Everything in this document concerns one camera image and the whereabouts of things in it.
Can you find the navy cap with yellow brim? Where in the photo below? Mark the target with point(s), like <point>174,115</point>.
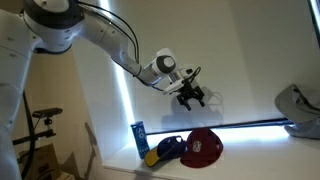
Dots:
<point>169,148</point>

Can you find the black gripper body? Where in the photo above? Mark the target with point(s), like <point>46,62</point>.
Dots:
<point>188,91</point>

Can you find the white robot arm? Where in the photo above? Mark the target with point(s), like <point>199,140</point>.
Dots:
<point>50,27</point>

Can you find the grey cap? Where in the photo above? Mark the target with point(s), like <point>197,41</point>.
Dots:
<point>295,107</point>

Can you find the black camera on stand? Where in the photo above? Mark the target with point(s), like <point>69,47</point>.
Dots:
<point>46,115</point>

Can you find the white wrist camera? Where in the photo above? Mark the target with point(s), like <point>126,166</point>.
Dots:
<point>173,87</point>

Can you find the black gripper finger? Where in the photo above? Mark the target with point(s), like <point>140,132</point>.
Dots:
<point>184,103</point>
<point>200,98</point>

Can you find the blue tennis ball can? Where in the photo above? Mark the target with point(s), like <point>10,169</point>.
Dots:
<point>140,138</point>

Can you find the red baseball cap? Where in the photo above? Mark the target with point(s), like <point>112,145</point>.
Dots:
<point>204,148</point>

